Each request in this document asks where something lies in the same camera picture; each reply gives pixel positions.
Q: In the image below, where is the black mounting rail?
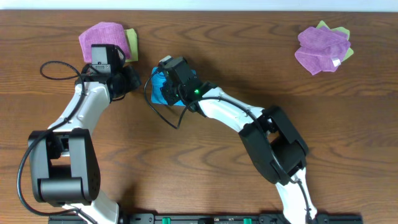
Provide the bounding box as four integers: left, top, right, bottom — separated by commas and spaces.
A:
48, 212, 363, 224

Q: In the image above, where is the blue microfiber cloth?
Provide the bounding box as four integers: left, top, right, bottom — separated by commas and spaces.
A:
151, 65, 196, 106

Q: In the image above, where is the folded purple cloth left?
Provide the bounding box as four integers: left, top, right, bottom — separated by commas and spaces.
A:
78, 22, 132, 63

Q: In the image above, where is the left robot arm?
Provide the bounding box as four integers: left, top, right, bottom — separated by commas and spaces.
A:
17, 44, 141, 223

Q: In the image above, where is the crumpled purple cloth right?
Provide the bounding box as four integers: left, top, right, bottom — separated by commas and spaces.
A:
295, 26, 351, 75

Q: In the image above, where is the green cloth right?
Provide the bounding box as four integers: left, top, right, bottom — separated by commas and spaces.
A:
316, 21, 354, 61

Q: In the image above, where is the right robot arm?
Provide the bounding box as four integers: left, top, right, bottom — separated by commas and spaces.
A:
158, 55, 317, 223

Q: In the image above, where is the folded green cloth left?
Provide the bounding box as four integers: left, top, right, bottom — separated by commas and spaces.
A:
124, 29, 139, 62

